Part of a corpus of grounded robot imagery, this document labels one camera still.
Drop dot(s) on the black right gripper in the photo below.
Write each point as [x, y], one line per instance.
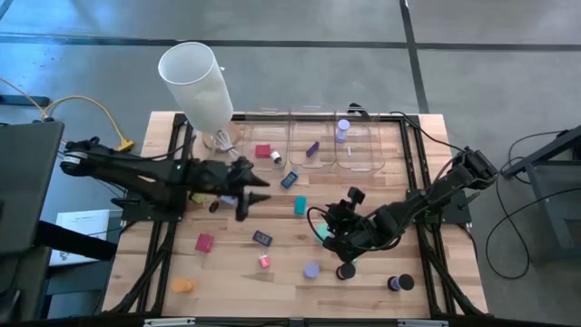
[363, 231]

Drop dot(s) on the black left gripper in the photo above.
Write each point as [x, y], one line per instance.
[222, 177]

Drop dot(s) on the teal hourglass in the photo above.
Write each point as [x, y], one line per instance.
[321, 230]

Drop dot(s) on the light blue block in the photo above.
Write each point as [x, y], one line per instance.
[227, 200]

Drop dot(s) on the red adapter box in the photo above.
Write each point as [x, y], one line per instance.
[262, 151]

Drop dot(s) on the teal block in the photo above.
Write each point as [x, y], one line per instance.
[300, 205]

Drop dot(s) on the purple digital timer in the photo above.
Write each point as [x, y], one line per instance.
[262, 238]

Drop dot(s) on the black-capped green sand hourglass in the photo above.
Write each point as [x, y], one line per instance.
[199, 199]

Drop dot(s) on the clear plastic bin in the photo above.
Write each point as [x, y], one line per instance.
[254, 131]
[367, 145]
[299, 131]

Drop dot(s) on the purple block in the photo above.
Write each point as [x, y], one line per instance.
[312, 149]

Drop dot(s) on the pink white USB charger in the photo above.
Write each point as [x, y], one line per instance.
[264, 261]

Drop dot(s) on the lavender sand hourglass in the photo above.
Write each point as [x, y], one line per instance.
[342, 130]
[311, 270]

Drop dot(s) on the orange hourglass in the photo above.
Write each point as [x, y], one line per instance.
[183, 285]

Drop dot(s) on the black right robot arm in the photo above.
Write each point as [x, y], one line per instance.
[436, 193]

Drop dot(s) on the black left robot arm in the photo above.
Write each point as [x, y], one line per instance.
[136, 172]

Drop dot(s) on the blue digital timer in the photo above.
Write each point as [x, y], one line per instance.
[289, 180]

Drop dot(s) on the red flat block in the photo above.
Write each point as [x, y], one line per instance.
[204, 243]

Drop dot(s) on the black-capped blue sand hourglass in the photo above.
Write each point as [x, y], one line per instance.
[400, 282]

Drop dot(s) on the white shade table lamp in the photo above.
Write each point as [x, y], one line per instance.
[195, 86]

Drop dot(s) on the small black clamp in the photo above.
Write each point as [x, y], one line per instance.
[356, 109]

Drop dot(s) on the white booklet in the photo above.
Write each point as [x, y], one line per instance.
[81, 227]

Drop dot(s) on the black metal stand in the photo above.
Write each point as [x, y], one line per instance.
[554, 181]

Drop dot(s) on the dark grey equipment cart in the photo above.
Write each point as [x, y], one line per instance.
[27, 181]

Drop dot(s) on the black wheeled stand base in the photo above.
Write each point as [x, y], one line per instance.
[22, 100]

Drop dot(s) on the silver metal bracket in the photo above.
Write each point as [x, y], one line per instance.
[423, 323]
[169, 322]

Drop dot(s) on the black aluminium rig frame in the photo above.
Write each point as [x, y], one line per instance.
[399, 119]

